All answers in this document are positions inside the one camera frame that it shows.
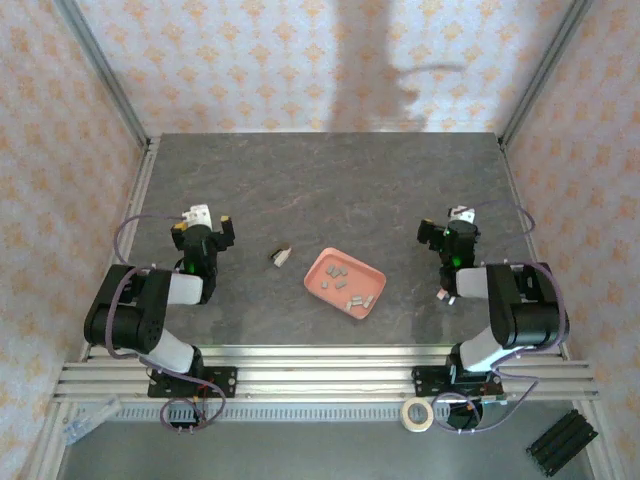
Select pink plastic tray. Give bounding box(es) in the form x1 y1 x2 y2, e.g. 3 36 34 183
303 246 389 320

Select long aluminium base rails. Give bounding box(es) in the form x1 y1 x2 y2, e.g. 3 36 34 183
52 343 600 402

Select white tape roll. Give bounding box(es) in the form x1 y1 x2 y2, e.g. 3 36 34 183
400 396 435 434

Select clear plastic bag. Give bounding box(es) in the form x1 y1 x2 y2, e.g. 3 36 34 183
59 394 124 447

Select black aluminium extrusion piece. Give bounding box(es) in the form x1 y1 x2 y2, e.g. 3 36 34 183
525 408 600 477

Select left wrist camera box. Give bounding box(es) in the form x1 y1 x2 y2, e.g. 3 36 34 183
180 203 213 229

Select aluminium side rail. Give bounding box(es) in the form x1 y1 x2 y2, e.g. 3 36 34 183
498 134 571 362
79 134 162 362

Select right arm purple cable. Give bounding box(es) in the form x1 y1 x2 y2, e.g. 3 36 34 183
432 199 571 435

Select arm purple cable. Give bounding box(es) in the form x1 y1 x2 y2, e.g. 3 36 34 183
106 213 227 434
432 199 571 435

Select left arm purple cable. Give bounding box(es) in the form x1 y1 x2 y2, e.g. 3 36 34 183
106 213 227 434

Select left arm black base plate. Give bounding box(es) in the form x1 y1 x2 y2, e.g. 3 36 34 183
147 365 239 400

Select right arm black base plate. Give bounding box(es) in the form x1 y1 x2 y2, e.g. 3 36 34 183
411 364 504 400

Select aluminium frame post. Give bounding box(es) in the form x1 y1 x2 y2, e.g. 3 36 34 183
53 0 152 149
498 0 595 149

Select grey slotted cable duct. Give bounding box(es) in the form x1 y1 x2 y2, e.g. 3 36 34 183
112 403 454 425

